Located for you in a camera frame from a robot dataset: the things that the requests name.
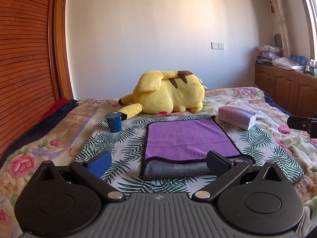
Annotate stack of folded linens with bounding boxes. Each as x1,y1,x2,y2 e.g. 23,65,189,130
256,45,283,66

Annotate blue cylindrical cup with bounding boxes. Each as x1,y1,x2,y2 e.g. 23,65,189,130
105,112,121,133

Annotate wooden slatted wardrobe door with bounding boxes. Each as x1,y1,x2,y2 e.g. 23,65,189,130
1,0,74,152

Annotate blue boxes on cabinet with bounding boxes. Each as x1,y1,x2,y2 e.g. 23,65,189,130
290,54,306,66

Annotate white plastic bag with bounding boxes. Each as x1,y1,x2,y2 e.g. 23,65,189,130
272,57,303,71

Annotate dark navy blanket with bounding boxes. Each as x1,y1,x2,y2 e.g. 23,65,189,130
1,99,78,167

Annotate pink purple tissue pack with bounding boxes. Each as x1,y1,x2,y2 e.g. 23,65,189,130
218,106,257,131

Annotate palm leaf print cloth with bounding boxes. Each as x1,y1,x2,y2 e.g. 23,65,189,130
78,114,304,195

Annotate yellow Pikachu plush toy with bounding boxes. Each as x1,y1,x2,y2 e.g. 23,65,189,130
118,70,207,120

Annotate beige patterned curtain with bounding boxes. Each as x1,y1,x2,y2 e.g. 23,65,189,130
270,0,293,57

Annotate white wall switch socket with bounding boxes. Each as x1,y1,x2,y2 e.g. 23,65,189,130
211,42,225,50

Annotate red blanket edge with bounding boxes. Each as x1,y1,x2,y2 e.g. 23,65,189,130
41,97,69,121

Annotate purple grey microfibre towel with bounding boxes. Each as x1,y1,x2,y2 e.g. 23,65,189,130
140,117,256,179

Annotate wooden low cabinet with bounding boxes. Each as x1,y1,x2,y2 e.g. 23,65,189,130
255,64,317,117

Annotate floral bed blanket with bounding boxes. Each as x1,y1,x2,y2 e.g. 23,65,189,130
1,87,316,237

